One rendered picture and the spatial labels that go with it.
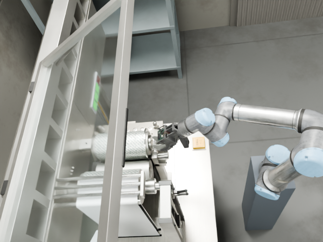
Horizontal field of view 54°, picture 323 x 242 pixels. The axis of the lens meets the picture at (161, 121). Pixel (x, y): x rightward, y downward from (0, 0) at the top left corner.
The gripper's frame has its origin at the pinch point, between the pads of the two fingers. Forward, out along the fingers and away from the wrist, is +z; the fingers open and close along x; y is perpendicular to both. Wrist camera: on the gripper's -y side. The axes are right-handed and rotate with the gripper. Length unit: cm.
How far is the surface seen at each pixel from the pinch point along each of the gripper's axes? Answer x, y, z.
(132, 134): -4.1, 11.8, 3.5
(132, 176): 23.3, 20.0, -8.8
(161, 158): 3.2, -5.5, 2.8
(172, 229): 41.2, 2.9, -12.5
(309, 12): -209, -184, -40
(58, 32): -40, 56, 3
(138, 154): 4.4, 6.7, 5.4
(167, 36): -187, -77, 72
